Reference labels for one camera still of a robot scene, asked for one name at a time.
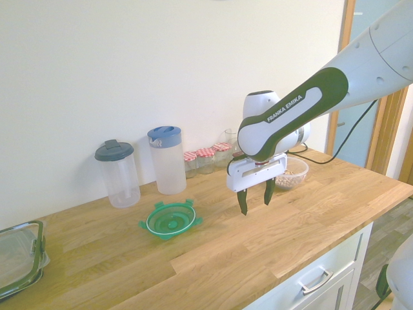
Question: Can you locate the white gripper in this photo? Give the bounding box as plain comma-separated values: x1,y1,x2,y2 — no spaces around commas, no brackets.
225,153,288,216

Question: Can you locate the green round container lid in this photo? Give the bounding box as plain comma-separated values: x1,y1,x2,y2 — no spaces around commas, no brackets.
138,198,203,242

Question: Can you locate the clear food bowl with nuts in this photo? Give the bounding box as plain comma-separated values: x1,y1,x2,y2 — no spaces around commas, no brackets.
274,157,310,192

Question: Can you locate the glass jar red checked lid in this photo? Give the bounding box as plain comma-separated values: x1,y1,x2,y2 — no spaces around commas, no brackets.
212,143,232,168
196,147,216,175
183,151,198,179

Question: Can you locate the clear pitcher blue lid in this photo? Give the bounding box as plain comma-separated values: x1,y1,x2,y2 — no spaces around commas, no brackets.
147,125,187,196

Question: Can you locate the clear pitcher dark grey lid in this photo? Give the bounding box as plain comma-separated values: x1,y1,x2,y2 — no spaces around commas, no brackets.
94,139,141,209

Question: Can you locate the rectangular container green-rimmed lid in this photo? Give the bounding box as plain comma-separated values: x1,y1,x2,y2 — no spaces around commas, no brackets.
0,220,51,300

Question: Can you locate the white cabinet drawer front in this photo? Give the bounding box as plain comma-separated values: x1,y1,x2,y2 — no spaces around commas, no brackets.
245,222,375,310

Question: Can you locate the frosted glass door panel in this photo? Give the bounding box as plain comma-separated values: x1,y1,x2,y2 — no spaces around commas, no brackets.
334,0,379,169

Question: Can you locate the silver drawer handle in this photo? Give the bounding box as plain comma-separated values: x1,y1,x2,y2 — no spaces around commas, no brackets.
297,269,334,295

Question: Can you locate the wooden door frame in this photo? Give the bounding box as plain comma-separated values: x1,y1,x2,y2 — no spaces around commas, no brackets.
325,0,413,187

